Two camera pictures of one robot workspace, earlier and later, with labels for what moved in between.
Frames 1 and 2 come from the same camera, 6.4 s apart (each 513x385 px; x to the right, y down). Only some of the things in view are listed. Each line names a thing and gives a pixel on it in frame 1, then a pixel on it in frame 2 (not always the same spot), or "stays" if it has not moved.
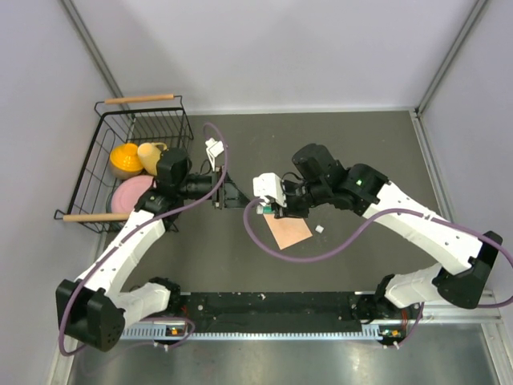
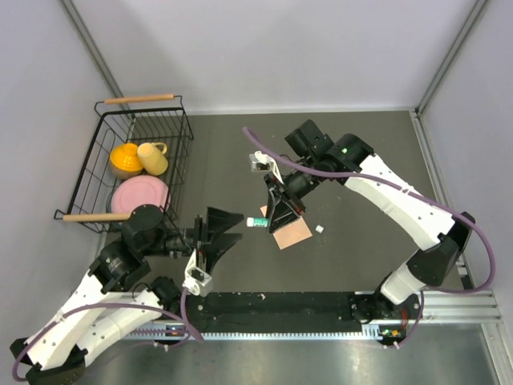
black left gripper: [229, 196] to [218, 222]
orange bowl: [125, 161] stays
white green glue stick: [264, 209] to [257, 221]
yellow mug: [149, 155] stays
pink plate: [126, 194] stays
